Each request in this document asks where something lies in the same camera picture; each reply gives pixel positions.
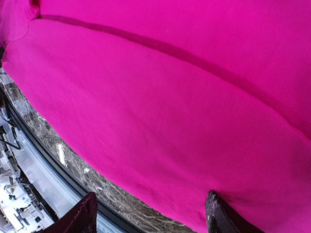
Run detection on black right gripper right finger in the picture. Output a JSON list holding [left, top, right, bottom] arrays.
[[205, 190, 263, 233]]

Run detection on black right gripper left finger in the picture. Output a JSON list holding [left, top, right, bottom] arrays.
[[41, 192, 98, 233]]

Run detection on red t-shirt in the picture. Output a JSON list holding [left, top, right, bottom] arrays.
[[0, 0, 311, 233]]

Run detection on black front rail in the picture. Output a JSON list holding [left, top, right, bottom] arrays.
[[0, 90, 141, 233]]

